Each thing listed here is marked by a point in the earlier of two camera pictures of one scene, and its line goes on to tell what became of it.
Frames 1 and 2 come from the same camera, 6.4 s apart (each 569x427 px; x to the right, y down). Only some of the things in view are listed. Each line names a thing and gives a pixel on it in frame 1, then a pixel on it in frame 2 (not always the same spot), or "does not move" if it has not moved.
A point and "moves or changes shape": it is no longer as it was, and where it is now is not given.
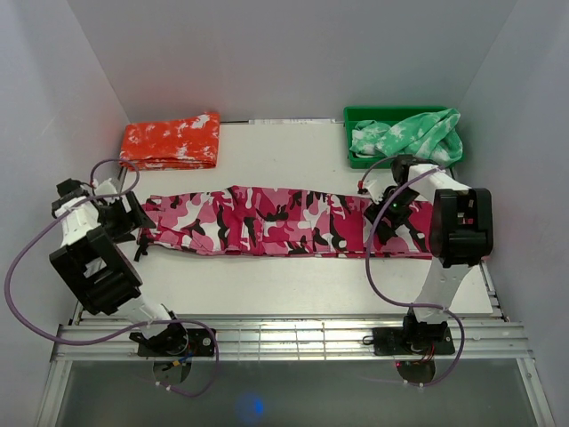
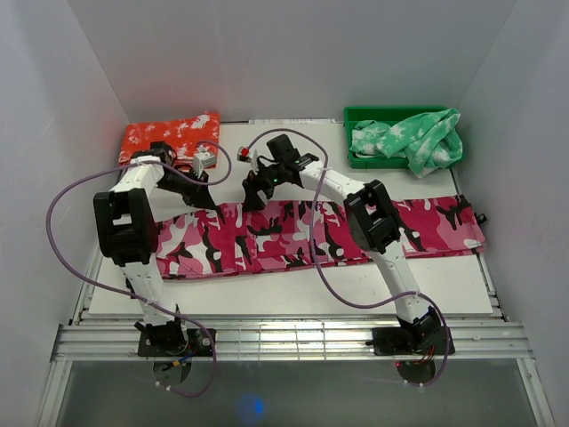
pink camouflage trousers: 269,221 moves or changes shape
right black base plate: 418,341 does not move
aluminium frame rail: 295,341 does not move
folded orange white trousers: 185,143 does not move
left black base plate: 188,342 does not move
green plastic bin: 386,115 does not move
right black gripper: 383,231 → 252,185
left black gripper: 132,221 → 201,198
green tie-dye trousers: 434,136 does not move
